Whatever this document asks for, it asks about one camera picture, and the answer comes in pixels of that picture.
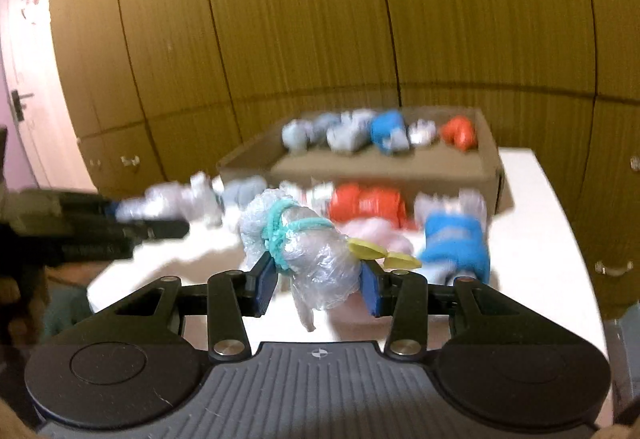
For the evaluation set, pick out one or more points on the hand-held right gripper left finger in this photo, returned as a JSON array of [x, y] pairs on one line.
[[264, 286]]

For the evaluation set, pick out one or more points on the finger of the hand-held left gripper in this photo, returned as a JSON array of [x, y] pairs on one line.
[[155, 229], [90, 205]]

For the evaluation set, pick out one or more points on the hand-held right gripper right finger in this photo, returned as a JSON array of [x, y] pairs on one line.
[[371, 289]]

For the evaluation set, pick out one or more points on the pink fluffy toy with eyes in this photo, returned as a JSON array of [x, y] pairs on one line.
[[372, 234]]

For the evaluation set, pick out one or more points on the clear plastic bundle teal yarn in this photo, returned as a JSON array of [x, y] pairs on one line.
[[310, 254]]

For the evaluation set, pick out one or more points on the blue and grey sock bundle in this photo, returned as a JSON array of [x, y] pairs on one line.
[[452, 241]]

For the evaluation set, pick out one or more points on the brown cardboard box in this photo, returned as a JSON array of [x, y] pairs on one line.
[[400, 171]]

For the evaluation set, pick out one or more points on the pale grey sock bundle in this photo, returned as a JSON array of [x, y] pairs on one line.
[[347, 137]]

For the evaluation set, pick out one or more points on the small white patterned bundle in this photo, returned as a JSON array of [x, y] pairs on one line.
[[422, 133]]

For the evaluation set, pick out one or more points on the light blue sock bundle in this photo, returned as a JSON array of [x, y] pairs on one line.
[[325, 123]]

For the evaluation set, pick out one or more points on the person's left hand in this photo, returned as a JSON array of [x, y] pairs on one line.
[[22, 326]]

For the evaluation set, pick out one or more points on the person's teal clothing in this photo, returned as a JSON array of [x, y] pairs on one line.
[[67, 304]]

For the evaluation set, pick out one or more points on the large red plastic bag bundle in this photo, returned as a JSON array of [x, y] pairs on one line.
[[367, 204]]

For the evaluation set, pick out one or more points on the white black patterned sock bundle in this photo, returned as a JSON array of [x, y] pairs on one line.
[[292, 189]]

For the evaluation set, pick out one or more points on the white room door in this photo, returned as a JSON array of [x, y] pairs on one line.
[[30, 69]]

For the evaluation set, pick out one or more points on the red door decoration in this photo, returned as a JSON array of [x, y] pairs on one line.
[[34, 1]]

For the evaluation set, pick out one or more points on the wooden wardrobe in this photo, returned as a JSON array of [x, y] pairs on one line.
[[450, 19]]

